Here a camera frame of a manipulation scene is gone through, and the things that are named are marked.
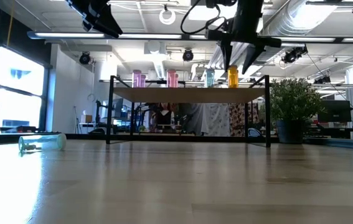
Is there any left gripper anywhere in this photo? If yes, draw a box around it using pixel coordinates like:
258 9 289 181
65 0 123 39

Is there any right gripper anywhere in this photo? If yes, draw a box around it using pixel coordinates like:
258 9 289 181
205 0 283 75

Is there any orange medicine bottle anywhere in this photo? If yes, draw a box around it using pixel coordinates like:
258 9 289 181
228 65 240 89

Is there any teal medicine bottle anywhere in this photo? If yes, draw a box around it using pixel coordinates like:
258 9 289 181
18 133 67 153
204 68 215 88

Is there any black ceiling spotlight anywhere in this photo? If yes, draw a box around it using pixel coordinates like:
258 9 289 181
281 45 308 65
182 49 195 62
78 51 92 65

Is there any overhead LED light bar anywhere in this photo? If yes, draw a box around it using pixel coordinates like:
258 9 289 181
26 30 353 44

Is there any floral patterned hanging cloth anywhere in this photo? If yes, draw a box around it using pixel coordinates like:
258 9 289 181
228 103 248 137

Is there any white patterned hanging cloth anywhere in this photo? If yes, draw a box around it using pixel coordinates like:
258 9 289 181
209 103 232 137

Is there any potted green plant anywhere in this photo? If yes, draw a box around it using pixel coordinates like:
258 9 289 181
258 77 326 144

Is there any grey computer monitor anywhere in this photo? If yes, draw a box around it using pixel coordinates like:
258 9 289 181
101 98 124 124

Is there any cardboard box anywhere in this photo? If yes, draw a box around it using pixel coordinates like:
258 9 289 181
81 110 93 124

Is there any person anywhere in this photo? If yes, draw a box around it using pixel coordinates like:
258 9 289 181
151 104 177 134

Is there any black computer monitor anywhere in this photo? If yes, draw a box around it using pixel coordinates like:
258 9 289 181
317 99 352 124

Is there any white ring light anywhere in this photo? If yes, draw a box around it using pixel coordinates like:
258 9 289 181
159 7 177 26

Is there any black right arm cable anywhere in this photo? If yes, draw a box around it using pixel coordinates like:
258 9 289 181
180 0 228 35

